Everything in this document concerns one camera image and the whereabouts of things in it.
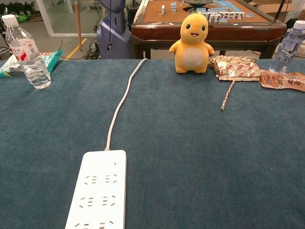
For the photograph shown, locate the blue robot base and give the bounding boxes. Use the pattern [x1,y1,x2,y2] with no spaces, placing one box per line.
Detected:
[96,0,132,60]

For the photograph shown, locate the white power strip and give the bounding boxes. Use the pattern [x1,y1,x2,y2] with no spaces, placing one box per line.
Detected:
[64,149,127,229]

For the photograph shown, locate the blue table cloth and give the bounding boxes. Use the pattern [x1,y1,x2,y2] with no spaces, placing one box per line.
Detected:
[0,58,305,229]

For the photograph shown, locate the yellow plush toy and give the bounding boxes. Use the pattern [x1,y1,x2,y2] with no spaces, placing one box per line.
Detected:
[168,13,215,74]

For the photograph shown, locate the red white snack packet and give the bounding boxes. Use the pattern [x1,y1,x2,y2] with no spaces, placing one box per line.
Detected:
[213,60,261,82]

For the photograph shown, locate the wooden pole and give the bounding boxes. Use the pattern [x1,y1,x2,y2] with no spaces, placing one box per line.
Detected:
[74,0,83,51]

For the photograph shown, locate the teal snack bag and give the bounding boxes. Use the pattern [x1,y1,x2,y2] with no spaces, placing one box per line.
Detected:
[0,49,63,78]

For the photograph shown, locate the brown mahjong table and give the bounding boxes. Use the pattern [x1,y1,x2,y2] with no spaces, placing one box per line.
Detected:
[131,0,287,60]

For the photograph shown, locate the brown spouted food pouch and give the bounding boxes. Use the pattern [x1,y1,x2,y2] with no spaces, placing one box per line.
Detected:
[259,70,305,93]

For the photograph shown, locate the water bottle red label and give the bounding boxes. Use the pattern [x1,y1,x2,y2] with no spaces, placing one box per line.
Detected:
[1,14,51,90]

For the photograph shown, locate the water bottle blue label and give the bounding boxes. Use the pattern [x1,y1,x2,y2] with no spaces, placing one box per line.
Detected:
[268,20,305,74]

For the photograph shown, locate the green plants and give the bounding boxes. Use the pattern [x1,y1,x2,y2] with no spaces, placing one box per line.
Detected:
[0,1,36,18]

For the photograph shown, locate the white power cord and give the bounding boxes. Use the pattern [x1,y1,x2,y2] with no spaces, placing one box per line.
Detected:
[104,58,149,152]

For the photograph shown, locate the hanging black cable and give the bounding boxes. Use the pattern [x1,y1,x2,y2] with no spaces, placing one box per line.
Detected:
[107,0,113,52]

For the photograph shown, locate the black floor cable bundle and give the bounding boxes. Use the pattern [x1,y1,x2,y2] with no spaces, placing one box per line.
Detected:
[85,39,100,60]

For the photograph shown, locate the braided beige rope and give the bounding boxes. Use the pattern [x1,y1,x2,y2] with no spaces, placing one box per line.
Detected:
[207,55,258,112]

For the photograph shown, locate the glass partition white frame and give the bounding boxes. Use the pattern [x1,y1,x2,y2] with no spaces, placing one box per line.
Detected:
[35,0,101,38]

